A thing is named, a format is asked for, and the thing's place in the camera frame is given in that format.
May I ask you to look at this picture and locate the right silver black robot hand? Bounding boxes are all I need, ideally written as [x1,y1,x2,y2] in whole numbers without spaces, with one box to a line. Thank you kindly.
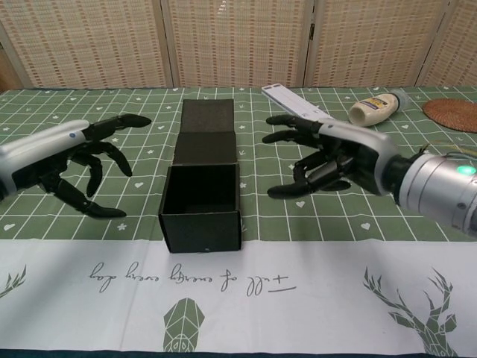
[262,114,398,199]

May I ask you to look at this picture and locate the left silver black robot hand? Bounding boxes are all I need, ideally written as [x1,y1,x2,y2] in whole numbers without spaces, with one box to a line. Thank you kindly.
[0,113,153,219]

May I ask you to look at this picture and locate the black cardboard box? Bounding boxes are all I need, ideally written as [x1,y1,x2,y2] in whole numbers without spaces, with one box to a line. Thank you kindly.
[158,98,244,254]

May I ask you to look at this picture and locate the green checked deer tablecloth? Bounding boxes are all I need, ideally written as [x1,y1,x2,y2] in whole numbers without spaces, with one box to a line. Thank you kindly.
[0,84,477,358]

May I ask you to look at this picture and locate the white folding stand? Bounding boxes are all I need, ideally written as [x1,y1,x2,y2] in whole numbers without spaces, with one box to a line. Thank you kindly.
[261,84,338,124]

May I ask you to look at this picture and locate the cream mayonnaise squeeze bottle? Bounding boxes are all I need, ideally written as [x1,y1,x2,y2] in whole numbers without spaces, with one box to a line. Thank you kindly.
[349,90,413,128]

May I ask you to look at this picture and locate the round brown woven coaster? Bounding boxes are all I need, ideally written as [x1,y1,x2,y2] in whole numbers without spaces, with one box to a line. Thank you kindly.
[422,98,477,131]

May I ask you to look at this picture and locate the woven bamboo screen panel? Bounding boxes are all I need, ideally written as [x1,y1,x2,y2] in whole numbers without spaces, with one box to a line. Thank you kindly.
[159,0,318,89]
[420,0,477,87]
[303,0,448,89]
[0,0,176,90]

